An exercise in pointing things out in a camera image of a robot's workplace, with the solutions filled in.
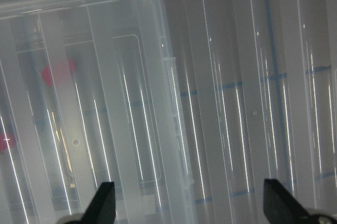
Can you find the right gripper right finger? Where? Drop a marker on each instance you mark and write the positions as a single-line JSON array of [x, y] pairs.
[[279, 206]]

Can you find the clear plastic box lid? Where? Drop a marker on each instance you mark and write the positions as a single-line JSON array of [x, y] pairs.
[[186, 105]]

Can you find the red block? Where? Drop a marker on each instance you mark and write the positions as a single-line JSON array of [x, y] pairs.
[[48, 77], [8, 141]]

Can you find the clear plastic storage box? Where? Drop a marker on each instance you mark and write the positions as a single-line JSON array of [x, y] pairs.
[[116, 116]]

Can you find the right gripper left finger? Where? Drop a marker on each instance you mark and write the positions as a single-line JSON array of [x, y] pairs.
[[102, 208]]

